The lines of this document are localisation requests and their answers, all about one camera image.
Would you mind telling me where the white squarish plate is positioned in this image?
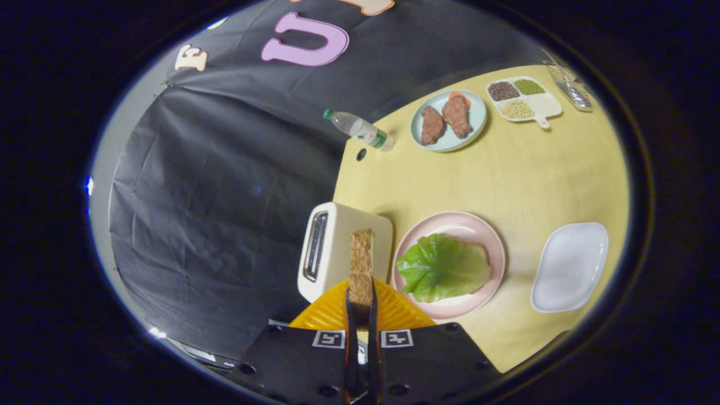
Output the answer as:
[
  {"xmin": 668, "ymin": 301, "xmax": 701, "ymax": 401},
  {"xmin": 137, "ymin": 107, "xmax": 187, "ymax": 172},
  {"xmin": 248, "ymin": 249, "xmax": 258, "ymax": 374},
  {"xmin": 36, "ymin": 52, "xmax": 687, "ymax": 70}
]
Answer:
[{"xmin": 530, "ymin": 222, "xmax": 610, "ymax": 314}]

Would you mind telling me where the pink round plate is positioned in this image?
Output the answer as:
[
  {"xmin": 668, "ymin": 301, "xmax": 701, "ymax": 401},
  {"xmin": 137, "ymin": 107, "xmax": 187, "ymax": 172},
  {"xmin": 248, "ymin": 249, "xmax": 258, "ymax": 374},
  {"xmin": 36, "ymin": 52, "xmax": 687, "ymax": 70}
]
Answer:
[{"xmin": 391, "ymin": 211, "xmax": 506, "ymax": 320}]

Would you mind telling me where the white divided dish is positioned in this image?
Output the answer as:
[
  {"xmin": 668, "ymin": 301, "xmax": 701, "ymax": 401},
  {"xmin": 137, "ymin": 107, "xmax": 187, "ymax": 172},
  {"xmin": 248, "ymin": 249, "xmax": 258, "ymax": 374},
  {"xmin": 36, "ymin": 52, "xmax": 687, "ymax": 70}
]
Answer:
[{"xmin": 485, "ymin": 76, "xmax": 563, "ymax": 130}]

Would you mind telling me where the pale yellow beans pile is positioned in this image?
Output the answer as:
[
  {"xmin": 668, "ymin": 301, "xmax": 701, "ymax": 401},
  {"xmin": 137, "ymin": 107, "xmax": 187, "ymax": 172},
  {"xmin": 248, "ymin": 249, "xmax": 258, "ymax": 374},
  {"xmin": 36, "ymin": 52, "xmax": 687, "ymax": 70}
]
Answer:
[{"xmin": 501, "ymin": 100, "xmax": 535, "ymax": 120}]

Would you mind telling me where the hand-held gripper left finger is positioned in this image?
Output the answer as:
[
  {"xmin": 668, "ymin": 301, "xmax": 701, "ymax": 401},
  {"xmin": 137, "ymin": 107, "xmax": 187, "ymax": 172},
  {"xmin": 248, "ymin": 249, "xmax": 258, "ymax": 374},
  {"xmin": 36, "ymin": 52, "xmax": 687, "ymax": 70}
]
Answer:
[{"xmin": 225, "ymin": 277, "xmax": 362, "ymax": 405}]

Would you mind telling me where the light blue round plate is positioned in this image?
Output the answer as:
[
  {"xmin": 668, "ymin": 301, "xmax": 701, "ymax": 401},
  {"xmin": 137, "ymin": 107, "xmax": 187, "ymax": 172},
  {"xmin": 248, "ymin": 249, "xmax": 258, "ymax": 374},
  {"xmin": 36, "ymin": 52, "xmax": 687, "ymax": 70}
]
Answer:
[{"xmin": 410, "ymin": 89, "xmax": 488, "ymax": 153}]

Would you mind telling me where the brown cooked meat piece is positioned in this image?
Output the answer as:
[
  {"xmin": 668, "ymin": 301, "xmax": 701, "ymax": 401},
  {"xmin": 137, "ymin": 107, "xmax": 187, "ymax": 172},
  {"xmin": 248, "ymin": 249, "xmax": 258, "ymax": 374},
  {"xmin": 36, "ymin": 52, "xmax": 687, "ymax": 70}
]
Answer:
[
  {"xmin": 442, "ymin": 96, "xmax": 473, "ymax": 140},
  {"xmin": 421, "ymin": 106, "xmax": 446, "ymax": 146}
]

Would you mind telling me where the dark brown beans pile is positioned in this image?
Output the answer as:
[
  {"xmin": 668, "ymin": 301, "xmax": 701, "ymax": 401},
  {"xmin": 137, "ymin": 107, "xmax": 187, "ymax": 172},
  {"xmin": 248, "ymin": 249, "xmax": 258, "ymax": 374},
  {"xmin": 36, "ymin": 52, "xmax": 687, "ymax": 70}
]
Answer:
[{"xmin": 488, "ymin": 81, "xmax": 520, "ymax": 102}]

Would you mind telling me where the toasted bread slice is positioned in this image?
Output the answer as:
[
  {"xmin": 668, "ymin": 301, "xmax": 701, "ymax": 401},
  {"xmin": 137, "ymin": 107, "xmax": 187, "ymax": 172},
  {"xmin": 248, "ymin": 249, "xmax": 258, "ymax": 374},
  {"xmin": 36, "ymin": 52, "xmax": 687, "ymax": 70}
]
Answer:
[{"xmin": 348, "ymin": 228, "xmax": 376, "ymax": 309}]

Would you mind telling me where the white toaster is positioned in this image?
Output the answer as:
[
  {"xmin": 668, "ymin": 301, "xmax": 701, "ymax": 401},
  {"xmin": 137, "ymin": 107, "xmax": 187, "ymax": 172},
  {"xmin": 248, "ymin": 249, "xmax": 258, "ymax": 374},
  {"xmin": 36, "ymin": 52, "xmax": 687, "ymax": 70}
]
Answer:
[{"xmin": 297, "ymin": 202, "xmax": 394, "ymax": 304}]

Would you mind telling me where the green lettuce leaf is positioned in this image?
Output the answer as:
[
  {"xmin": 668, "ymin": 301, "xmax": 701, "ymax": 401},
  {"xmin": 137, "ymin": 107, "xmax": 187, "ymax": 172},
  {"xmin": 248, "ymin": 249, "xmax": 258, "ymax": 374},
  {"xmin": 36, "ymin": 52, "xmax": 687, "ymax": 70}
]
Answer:
[{"xmin": 396, "ymin": 233, "xmax": 491, "ymax": 303}]

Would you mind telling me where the black backdrop cloth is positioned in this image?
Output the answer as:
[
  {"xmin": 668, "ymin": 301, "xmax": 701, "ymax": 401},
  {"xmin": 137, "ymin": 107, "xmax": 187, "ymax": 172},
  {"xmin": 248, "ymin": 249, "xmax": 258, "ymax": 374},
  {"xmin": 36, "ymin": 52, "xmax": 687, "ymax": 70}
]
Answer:
[{"xmin": 108, "ymin": 0, "xmax": 541, "ymax": 361}]

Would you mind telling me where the clear plastic water bottle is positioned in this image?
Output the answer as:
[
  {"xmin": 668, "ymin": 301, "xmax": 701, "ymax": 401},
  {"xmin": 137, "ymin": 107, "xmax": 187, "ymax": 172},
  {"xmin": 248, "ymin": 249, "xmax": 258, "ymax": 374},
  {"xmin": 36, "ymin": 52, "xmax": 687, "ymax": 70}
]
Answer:
[{"xmin": 322, "ymin": 109, "xmax": 395, "ymax": 152}]

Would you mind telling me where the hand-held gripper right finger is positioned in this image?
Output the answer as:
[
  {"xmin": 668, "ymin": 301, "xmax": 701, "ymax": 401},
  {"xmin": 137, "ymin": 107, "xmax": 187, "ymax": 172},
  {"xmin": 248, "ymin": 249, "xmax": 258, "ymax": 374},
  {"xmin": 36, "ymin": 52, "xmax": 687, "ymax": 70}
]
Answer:
[{"xmin": 367, "ymin": 277, "xmax": 502, "ymax": 405}]

